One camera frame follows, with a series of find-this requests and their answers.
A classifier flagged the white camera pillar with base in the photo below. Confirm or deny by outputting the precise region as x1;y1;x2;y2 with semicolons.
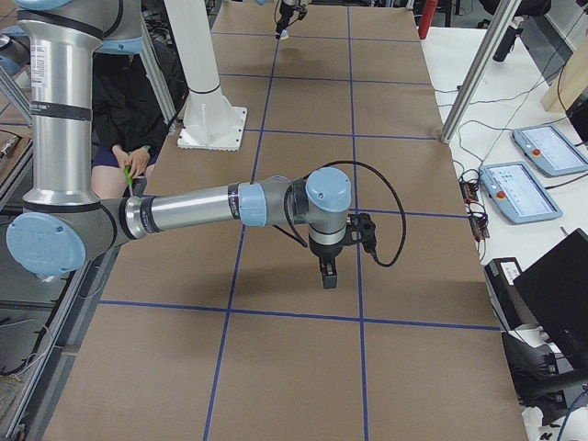
164;0;247;151

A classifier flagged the black laptop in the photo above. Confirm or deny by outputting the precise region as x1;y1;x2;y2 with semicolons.
514;228;587;368

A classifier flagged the blue teach pendant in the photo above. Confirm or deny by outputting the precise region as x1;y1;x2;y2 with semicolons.
479;162;563;224
512;124;587;177

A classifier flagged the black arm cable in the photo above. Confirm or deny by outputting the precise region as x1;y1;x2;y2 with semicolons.
275;159;407;268

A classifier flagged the orange circuit board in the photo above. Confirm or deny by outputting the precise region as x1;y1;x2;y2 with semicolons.
459;179;480;204

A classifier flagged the red cylinder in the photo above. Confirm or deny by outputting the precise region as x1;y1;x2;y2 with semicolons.
418;0;438;40

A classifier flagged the near blue teach pendant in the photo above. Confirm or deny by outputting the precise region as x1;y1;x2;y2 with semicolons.
479;162;563;224

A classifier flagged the seated person in black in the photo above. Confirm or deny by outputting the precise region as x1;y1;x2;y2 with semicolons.
91;52;169;199

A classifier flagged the aluminium frame post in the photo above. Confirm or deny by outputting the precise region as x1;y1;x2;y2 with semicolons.
439;0;522;144

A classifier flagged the black bottle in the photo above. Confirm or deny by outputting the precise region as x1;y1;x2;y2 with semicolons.
492;16;524;62

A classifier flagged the far blue teach pendant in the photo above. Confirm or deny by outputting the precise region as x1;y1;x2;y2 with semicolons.
512;124;587;177

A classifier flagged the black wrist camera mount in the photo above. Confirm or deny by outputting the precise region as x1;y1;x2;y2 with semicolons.
342;213;377;255

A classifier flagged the black box with label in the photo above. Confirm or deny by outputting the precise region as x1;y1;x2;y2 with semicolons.
484;257;536;330

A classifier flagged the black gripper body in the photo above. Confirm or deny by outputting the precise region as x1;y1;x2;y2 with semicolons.
309;239;343;263
278;4;306;20

